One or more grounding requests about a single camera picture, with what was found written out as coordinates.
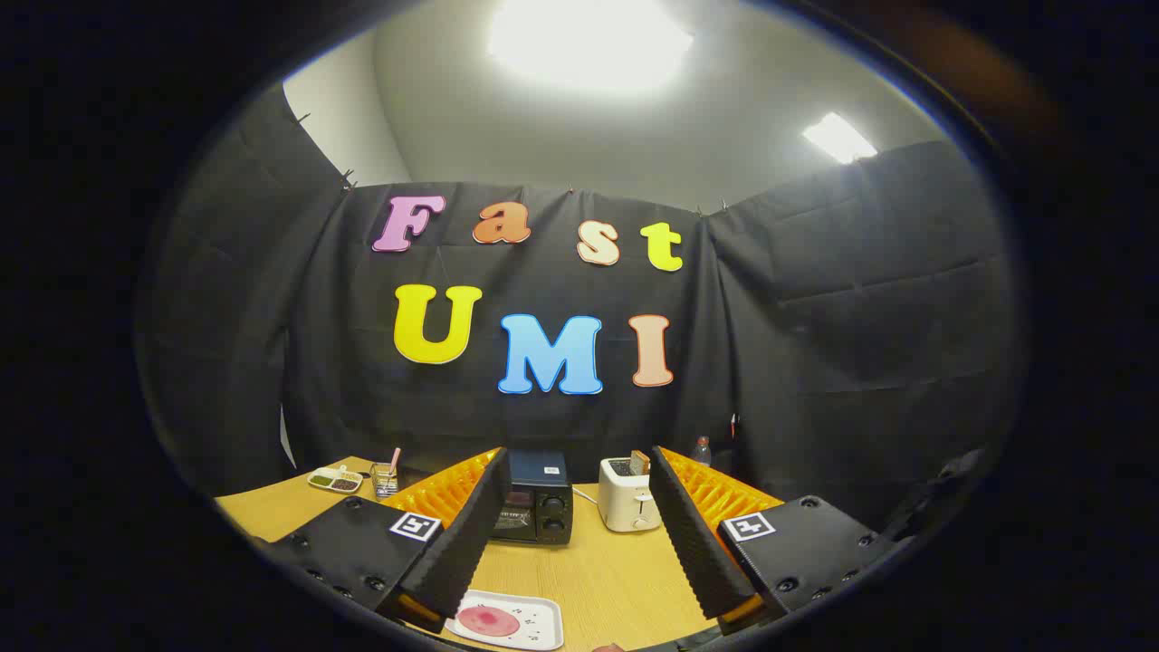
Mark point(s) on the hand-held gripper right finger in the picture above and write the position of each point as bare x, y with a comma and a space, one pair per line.
697, 543

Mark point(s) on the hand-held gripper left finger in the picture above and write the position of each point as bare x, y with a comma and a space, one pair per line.
466, 543

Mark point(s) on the pink ham slice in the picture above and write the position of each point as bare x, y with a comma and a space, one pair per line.
489, 621

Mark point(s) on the black toaster oven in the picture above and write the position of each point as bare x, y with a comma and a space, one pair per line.
543, 507

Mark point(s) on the white square plate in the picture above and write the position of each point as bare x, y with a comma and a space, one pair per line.
541, 616

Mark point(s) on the white toaster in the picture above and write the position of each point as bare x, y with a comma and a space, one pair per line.
625, 507

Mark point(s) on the clear water bottle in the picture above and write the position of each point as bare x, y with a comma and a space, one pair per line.
702, 453

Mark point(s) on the brown bread slice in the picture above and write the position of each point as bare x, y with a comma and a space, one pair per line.
640, 464

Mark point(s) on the white divided condiment dish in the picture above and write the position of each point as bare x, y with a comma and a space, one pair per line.
335, 480

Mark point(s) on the black backdrop cloth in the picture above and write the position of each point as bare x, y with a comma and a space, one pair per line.
815, 317

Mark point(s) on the small ceiling light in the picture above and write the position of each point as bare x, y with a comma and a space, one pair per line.
838, 136

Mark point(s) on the large ceiling light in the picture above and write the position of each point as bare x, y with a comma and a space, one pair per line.
589, 41

